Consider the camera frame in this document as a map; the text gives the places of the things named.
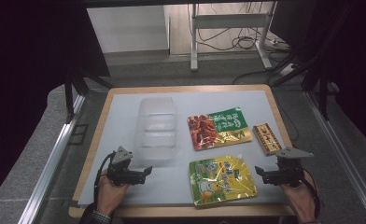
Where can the dark cloth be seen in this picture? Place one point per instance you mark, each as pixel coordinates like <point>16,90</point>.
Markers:
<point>86,214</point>

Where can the yellow spout pouch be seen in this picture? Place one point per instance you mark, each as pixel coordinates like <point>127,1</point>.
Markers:
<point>221,180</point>

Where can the clear plastic container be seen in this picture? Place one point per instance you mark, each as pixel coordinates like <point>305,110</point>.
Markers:
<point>157,127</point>

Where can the person's left hand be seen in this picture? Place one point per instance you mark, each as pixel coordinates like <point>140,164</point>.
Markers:
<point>109,194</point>

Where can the black stand legs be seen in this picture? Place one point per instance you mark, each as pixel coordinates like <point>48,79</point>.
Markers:
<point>69,99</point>

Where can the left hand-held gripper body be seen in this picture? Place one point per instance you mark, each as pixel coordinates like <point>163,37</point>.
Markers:
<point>122,172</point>

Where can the aluminium rail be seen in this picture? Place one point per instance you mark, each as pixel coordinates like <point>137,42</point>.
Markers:
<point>52,161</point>
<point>343,155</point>

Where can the white power strip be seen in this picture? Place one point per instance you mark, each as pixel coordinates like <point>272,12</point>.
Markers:
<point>287,70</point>

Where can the dark curtain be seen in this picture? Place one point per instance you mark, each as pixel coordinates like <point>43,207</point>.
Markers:
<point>22,77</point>
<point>358,77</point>

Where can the white panel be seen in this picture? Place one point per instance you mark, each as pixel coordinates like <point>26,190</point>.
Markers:
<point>128,29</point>

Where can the person's right hand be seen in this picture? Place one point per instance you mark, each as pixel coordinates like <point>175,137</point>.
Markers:
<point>299,199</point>

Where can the green and red seasoning packet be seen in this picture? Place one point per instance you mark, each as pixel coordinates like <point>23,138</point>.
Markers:
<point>218,129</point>

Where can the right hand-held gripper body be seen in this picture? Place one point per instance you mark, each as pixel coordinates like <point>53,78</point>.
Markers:
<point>288,171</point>

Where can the white table mat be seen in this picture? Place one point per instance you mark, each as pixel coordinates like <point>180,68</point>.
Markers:
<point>171,186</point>

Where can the black tripod stand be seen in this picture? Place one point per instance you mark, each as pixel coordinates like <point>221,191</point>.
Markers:
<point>322,93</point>

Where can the black floor bracket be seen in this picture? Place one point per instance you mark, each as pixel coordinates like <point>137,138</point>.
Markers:
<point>78,134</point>

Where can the white metal desk frame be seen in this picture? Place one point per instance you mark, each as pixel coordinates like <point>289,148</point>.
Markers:
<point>231,21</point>

